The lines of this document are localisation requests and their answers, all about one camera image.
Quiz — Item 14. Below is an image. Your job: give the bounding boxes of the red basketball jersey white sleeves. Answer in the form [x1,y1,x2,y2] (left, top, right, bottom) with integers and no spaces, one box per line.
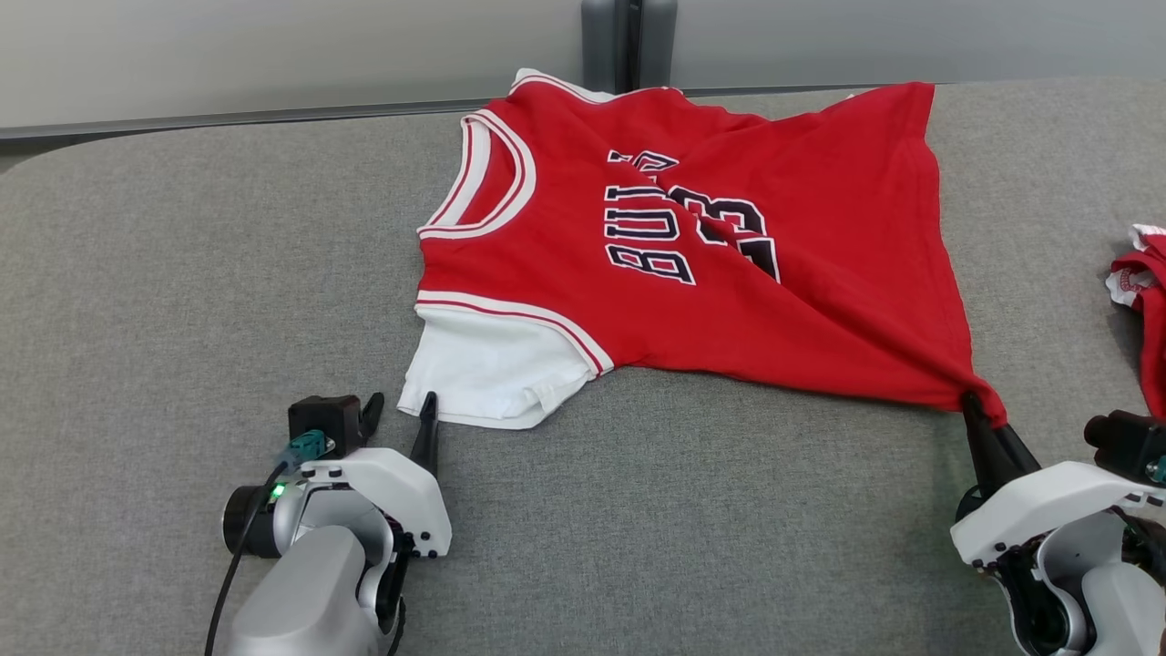
[397,67,1009,432]

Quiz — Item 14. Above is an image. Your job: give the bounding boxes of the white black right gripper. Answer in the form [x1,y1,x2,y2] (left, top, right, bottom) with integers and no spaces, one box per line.
[950,390,1166,567]

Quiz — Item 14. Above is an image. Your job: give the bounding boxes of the black cable with teal plug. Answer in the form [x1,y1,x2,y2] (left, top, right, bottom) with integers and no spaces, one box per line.
[204,429,330,656]

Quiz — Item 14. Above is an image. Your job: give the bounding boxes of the grey rounded metal post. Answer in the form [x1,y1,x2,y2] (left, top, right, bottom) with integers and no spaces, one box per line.
[639,0,680,90]
[580,0,630,95]

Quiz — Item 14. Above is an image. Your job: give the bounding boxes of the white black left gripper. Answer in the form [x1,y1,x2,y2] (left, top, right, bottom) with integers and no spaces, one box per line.
[295,391,453,559]

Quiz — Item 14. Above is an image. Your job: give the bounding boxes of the red garment with white trim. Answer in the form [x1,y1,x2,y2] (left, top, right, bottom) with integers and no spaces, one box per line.
[1104,222,1166,421]

